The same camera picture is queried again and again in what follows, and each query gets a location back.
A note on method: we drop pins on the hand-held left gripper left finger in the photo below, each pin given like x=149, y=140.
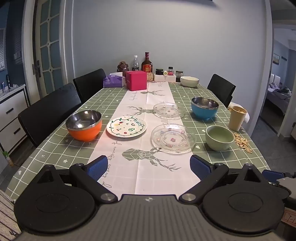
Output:
x=97, y=165

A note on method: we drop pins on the framed wall picture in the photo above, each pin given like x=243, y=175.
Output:
x=276, y=58

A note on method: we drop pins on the brown figurine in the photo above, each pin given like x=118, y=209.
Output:
x=123, y=67

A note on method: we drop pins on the bed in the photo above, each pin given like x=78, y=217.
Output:
x=278, y=99

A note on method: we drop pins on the white ceramic bowl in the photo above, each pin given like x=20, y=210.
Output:
x=189, y=83

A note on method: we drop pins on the beige cup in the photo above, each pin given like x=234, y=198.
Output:
x=237, y=120

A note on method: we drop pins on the small green white object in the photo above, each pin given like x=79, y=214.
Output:
x=7, y=157

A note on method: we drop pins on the orange steel bowl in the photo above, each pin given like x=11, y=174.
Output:
x=85, y=134

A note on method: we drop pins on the wall switch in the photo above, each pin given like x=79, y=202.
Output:
x=17, y=56

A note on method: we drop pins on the pale green ceramic bowl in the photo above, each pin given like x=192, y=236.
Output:
x=218, y=141

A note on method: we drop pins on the large clear glass plate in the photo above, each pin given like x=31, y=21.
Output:
x=172, y=139

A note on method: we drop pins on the beige dotted box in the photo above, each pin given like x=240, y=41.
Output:
x=150, y=77

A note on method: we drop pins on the small clear glass plate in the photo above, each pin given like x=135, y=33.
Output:
x=168, y=111

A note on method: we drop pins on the white cloth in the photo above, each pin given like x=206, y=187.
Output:
x=248, y=118

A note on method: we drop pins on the green checked tablecloth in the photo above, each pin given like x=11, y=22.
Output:
x=57, y=148

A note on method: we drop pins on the black chair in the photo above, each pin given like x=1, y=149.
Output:
x=220, y=89
x=90, y=83
x=46, y=111

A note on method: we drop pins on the white deer-printed table runner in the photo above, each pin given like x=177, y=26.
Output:
x=143, y=143

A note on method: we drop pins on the blue steel bowl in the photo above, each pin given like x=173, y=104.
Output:
x=204, y=113

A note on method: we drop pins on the pink box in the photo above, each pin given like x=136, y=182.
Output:
x=136, y=81

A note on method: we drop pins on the glass-panelled door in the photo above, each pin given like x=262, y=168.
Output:
x=49, y=46

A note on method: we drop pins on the small red-labelled bottle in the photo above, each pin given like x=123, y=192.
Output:
x=170, y=71

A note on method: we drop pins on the clear water bottle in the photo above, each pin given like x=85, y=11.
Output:
x=135, y=64

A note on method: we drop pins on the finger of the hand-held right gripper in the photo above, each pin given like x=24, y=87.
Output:
x=270, y=175

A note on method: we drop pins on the striped cloth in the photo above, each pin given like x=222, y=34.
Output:
x=8, y=217

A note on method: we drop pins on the brown liquor bottle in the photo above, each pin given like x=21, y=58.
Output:
x=147, y=66

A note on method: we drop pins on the white cabinet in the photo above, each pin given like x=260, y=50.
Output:
x=11, y=109

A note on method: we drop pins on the clear glass jar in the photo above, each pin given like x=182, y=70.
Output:
x=179, y=74

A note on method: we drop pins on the purple tissue pack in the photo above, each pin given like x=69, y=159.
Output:
x=113, y=81

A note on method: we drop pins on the pile of seed shells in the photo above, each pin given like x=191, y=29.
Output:
x=241, y=141

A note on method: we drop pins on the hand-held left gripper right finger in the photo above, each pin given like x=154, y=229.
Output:
x=200, y=168

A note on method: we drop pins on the white fruit-printed plate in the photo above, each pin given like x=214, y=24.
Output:
x=126, y=127

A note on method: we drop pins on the black-lidded jar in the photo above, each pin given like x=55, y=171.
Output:
x=159, y=71

